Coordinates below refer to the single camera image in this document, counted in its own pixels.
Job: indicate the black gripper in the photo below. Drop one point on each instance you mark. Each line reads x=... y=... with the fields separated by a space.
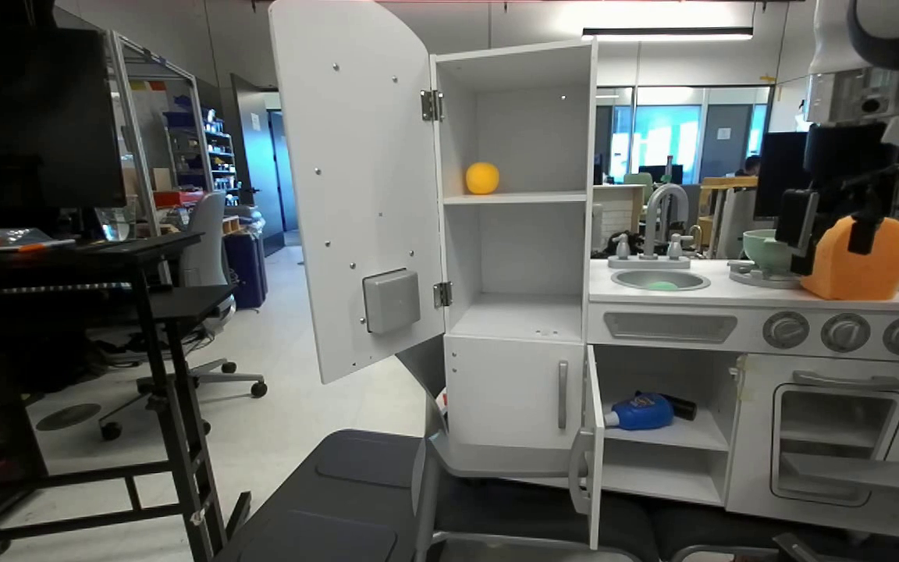
x=873 y=184

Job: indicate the orange plush toy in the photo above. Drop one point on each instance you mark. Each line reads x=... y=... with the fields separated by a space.
x=833 y=277

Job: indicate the yellow plush ball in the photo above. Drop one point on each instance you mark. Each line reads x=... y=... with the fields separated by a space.
x=481 y=178

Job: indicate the white arched cabinet door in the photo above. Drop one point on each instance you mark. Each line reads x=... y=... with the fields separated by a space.
x=358 y=187

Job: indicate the white small cabinet door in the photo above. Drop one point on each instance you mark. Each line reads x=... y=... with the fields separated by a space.
x=595 y=446

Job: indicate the pale green toy pot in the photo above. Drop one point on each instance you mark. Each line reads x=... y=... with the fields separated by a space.
x=767 y=252

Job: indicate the black computer monitor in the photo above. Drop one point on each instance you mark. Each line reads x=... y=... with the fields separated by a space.
x=781 y=158

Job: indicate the grey burner grate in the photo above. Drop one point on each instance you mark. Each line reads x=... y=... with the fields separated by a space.
x=753 y=278

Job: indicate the grey toy faucet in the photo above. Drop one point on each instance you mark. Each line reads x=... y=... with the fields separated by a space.
x=657 y=205

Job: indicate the grey sink basin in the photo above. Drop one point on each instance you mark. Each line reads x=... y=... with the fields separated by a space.
x=657 y=278

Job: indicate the white oven door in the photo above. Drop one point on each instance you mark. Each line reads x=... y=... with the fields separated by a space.
x=757 y=456

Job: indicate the blue bottle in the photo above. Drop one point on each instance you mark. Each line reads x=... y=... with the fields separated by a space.
x=642 y=412

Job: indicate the white toy kitchen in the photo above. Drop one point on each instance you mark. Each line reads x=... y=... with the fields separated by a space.
x=514 y=324

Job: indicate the grey plastic chair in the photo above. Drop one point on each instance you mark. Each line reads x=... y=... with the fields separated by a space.
x=424 y=369

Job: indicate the dark blue bin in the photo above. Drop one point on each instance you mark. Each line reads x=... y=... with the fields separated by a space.
x=247 y=271

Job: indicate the grey office chair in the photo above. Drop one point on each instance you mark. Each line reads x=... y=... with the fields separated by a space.
x=205 y=245

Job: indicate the white shelf rack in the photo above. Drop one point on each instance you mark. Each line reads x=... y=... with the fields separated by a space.
x=122 y=125

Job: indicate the black metal desk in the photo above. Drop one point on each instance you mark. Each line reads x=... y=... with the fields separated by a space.
x=54 y=254

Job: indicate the large black screen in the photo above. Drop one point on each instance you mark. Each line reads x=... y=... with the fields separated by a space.
x=33 y=125

